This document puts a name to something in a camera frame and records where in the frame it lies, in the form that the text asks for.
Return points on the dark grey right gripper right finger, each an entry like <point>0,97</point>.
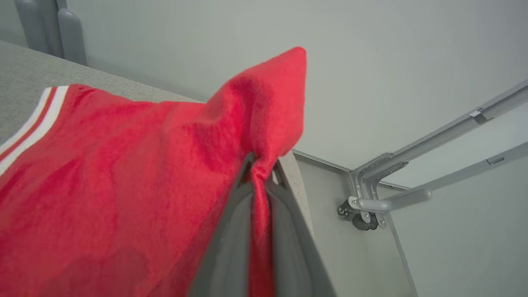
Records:
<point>295,255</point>

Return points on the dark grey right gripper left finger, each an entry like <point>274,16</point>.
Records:
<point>227,255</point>

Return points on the red jersey with striped trim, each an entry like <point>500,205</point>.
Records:
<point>123,185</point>

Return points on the grey metal bracket with caster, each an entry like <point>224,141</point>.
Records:
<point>365,222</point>

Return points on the grey metal frame bar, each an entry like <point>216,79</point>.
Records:
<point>474,171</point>
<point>453,128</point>

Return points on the grey cylindrical post foot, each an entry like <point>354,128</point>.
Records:
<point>29,24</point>
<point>73,37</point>

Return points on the grey metal partition post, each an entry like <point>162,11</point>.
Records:
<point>51,24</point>

